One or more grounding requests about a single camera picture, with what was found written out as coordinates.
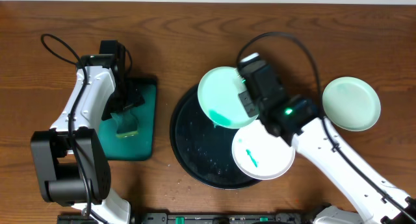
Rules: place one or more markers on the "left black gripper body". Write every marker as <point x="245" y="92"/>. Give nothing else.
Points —
<point x="127" y="104"/>

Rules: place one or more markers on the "green yellow sponge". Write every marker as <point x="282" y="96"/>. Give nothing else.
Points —
<point x="126" y="123"/>

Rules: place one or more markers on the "pale green plate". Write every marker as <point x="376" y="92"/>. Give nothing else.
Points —
<point x="218" y="96"/>

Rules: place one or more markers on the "white plate with green stain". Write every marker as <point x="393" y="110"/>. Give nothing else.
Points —
<point x="259" y="154"/>

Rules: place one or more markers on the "mint plate with green smear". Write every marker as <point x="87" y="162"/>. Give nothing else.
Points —
<point x="351" y="104"/>

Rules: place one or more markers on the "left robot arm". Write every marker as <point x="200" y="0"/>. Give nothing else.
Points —
<point x="70" y="163"/>

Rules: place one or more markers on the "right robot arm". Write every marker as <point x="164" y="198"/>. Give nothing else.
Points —
<point x="375" y="199"/>

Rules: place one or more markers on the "black tray with green water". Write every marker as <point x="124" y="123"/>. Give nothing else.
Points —
<point x="137" y="147"/>

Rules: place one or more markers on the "round black tray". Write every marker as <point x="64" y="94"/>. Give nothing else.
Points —
<point x="202" y="149"/>

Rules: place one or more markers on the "black rail at table edge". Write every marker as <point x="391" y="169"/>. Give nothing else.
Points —
<point x="164" y="218"/>

